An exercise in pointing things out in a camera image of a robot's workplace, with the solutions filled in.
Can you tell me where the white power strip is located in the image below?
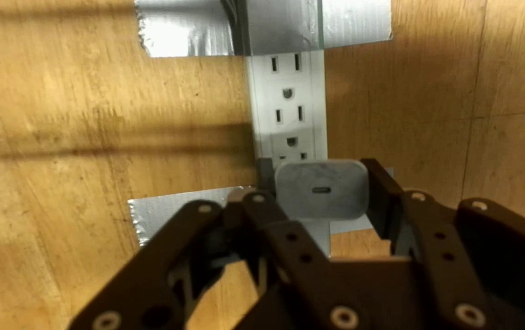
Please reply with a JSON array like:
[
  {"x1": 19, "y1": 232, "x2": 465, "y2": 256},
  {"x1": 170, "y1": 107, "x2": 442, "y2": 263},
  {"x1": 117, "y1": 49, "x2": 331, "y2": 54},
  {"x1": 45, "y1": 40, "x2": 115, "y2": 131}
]
[{"x1": 245, "y1": 0, "x2": 331, "y2": 258}]

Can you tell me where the white charging block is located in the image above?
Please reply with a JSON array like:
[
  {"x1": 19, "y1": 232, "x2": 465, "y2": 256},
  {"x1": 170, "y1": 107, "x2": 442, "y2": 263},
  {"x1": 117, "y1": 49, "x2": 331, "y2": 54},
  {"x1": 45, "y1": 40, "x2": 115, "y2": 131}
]
[{"x1": 275, "y1": 159, "x2": 368, "y2": 219}]

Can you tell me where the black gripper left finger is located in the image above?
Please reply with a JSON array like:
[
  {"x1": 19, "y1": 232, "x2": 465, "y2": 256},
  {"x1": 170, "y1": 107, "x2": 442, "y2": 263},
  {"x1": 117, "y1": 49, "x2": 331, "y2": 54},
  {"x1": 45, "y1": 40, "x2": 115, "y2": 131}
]
[{"x1": 67, "y1": 192, "x2": 361, "y2": 330}]

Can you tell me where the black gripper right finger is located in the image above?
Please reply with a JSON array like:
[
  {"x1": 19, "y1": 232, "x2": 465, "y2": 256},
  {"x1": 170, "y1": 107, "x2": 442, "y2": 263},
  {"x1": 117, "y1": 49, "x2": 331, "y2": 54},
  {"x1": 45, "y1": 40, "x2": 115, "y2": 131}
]
[{"x1": 361, "y1": 157, "x2": 525, "y2": 330}]

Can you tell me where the grey duct tape strip far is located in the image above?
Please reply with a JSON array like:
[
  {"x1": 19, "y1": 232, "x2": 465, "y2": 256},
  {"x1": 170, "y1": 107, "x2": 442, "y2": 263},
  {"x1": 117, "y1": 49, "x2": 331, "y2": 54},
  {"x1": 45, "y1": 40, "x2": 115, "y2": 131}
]
[{"x1": 126, "y1": 184, "x2": 392, "y2": 247}]

